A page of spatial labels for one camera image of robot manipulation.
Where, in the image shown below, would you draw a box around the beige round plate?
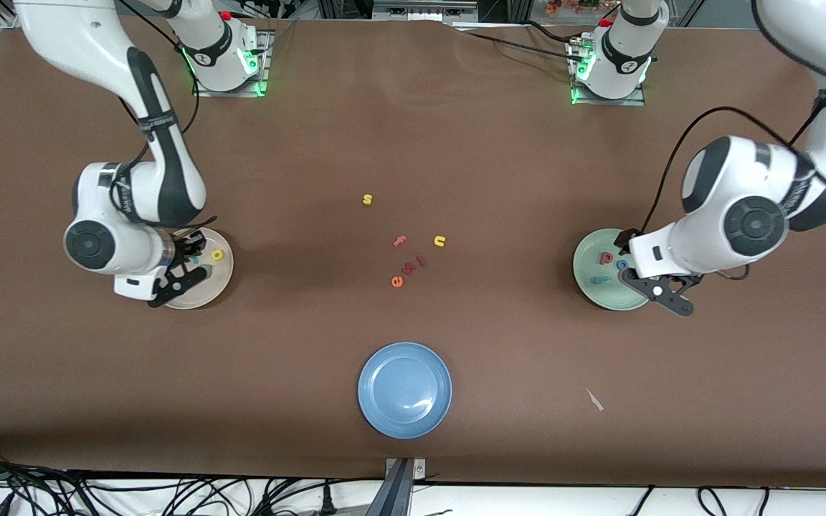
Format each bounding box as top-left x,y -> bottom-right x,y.
164,227 -> 234,310

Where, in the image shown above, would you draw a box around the green round plate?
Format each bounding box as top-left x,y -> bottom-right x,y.
572,229 -> 654,312

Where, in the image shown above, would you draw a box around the brown table cover sheet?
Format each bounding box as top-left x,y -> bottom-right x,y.
0,13 -> 826,488

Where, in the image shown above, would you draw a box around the orange decorative flowers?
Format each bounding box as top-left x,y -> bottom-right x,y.
543,0 -> 618,16

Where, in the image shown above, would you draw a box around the blue round plate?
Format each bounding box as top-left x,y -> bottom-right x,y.
357,342 -> 453,439

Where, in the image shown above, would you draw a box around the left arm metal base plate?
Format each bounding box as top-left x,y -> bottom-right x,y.
569,36 -> 647,107

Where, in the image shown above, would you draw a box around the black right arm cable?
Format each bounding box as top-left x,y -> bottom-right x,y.
115,0 -> 202,166

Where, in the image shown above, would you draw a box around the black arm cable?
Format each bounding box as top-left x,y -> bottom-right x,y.
639,0 -> 826,280
115,0 -> 202,166

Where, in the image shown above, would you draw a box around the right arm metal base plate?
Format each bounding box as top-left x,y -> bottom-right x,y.
193,32 -> 270,97

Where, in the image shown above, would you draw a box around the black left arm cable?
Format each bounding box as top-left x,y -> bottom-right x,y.
639,0 -> 826,280

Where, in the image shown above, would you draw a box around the black table cable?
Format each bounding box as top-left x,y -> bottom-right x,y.
454,20 -> 586,65

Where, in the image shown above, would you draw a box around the aluminium frame structure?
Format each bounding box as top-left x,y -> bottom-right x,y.
316,0 -> 528,22

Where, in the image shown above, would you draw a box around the metal table edge bracket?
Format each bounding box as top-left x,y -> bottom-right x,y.
365,457 -> 427,516

